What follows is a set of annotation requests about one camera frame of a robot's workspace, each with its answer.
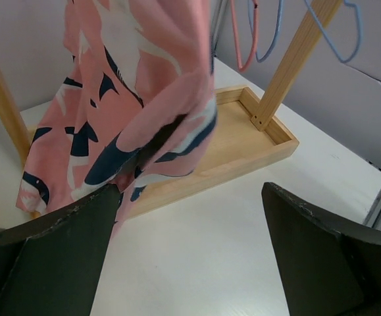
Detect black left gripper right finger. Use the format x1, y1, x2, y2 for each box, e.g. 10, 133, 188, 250
261, 182, 381, 315

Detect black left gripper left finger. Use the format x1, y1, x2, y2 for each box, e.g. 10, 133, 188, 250
0, 184, 121, 315

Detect pink patterned shorts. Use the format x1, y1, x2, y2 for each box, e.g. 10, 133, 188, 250
16, 1, 217, 223

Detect blue hanger with grey shorts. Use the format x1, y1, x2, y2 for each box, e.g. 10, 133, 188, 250
247, 0, 283, 63

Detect wooden clothes rack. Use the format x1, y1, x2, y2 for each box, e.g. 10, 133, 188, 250
0, 1, 340, 220

